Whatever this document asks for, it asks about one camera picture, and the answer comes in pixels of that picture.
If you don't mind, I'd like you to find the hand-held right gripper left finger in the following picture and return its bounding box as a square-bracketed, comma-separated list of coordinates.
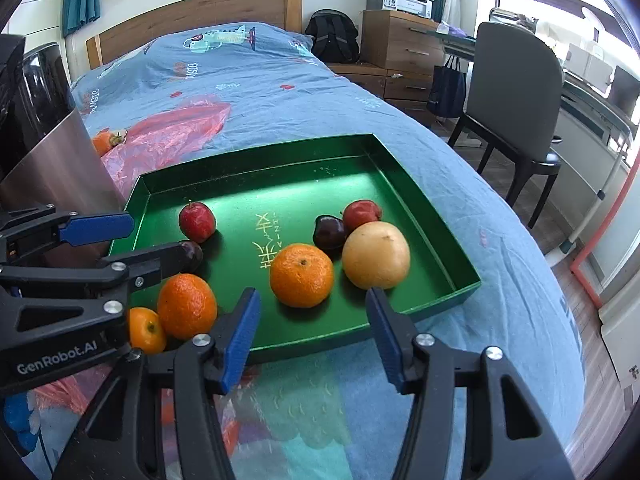
[50, 287, 262, 480]

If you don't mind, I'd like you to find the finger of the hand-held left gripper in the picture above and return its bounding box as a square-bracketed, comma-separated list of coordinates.
[0, 204, 136, 267]
[0, 241, 193, 307]

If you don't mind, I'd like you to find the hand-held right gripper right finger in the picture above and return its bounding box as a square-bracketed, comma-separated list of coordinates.
[365, 287, 576, 480]

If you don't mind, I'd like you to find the dark purple plum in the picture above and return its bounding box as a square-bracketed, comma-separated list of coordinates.
[177, 240, 205, 273]
[313, 215, 349, 253]

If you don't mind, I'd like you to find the small red apple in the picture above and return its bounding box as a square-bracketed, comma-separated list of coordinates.
[178, 201, 217, 244]
[342, 199, 384, 233]

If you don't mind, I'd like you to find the small orange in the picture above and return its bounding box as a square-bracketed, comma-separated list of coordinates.
[127, 307, 167, 355]

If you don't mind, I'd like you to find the yellow grapefruit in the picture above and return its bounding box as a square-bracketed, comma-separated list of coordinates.
[342, 221, 412, 290]

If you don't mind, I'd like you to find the green tray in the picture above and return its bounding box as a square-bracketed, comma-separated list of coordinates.
[107, 133, 482, 365]

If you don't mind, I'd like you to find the carrot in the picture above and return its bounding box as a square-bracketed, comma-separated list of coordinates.
[92, 129, 128, 158]

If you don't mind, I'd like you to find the steel and black juicer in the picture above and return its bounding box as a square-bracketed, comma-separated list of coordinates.
[0, 34, 127, 268]

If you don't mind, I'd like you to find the pink plastic sheet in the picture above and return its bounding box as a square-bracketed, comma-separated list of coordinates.
[25, 100, 361, 480]

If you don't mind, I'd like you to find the blue printed blanket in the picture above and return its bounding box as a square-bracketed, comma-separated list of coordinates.
[25, 22, 586, 480]

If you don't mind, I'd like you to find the wooden headboard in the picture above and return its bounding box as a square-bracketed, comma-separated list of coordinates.
[86, 0, 304, 70]

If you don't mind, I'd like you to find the dark blue tote bag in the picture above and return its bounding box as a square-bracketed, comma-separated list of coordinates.
[426, 55, 467, 119]

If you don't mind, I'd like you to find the low wooden nightstand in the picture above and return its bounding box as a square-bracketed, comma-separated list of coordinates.
[325, 62, 441, 128]

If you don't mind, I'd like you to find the grey chair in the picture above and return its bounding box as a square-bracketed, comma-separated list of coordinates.
[447, 21, 566, 230]

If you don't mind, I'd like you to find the black backpack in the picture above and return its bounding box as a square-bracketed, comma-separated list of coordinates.
[304, 9, 361, 64]

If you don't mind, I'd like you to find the wooden drawer cabinet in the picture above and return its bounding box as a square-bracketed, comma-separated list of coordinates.
[360, 9, 448, 71]

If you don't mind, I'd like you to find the white box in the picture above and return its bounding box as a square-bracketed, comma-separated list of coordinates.
[565, 42, 613, 86]

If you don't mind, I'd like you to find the black monitor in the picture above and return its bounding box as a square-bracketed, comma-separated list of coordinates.
[611, 66, 640, 116]

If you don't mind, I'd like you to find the stack of papers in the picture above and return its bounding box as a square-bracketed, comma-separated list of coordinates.
[489, 7, 541, 31]

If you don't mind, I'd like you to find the window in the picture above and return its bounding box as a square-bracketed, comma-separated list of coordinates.
[492, 0, 640, 56]

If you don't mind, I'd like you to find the red metal frame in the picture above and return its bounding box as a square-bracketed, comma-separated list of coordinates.
[570, 150, 640, 306]

